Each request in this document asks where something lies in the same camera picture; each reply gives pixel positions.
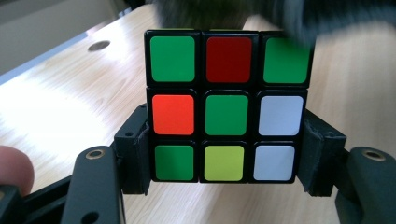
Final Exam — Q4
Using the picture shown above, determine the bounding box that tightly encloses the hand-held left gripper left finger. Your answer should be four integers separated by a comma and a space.
113, 102, 151, 196

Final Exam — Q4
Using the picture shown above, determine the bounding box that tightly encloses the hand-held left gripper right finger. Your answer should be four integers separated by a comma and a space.
296, 107, 347, 198

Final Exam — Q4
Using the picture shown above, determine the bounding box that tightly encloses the multicoloured puzzle cube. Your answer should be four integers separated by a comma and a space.
143, 28, 316, 185

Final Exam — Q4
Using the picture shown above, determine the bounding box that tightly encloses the gray fluffy cloth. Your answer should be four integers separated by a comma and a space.
148, 0, 396, 48

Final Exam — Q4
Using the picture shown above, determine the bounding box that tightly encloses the dark round table grommet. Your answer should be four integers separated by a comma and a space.
87, 39, 111, 52

